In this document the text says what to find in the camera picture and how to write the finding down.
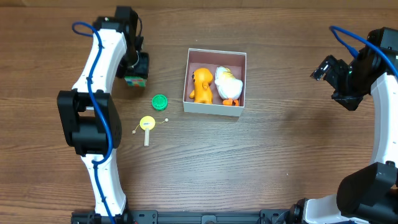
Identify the multicoloured puzzle cube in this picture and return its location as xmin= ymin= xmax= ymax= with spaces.
xmin=124 ymin=77 xmax=147 ymax=88

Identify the orange dinosaur toy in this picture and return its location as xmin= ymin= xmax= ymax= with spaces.
xmin=189 ymin=68 xmax=213 ymax=104

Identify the white plush duck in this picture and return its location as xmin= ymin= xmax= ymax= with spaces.
xmin=215 ymin=66 xmax=243 ymax=106

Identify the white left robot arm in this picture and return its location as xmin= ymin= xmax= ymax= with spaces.
xmin=57 ymin=6 xmax=149 ymax=223

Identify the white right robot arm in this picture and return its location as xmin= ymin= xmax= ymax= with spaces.
xmin=276 ymin=26 xmax=397 ymax=223

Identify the green round plastic toy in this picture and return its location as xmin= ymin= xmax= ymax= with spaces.
xmin=151 ymin=94 xmax=168 ymax=111

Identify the yellow wooden rattle drum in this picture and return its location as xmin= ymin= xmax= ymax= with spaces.
xmin=131 ymin=116 xmax=169 ymax=147

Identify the white box with pink interior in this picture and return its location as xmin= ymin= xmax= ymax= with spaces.
xmin=183 ymin=49 xmax=246 ymax=117

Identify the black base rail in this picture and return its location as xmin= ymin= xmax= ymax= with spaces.
xmin=70 ymin=208 xmax=293 ymax=224

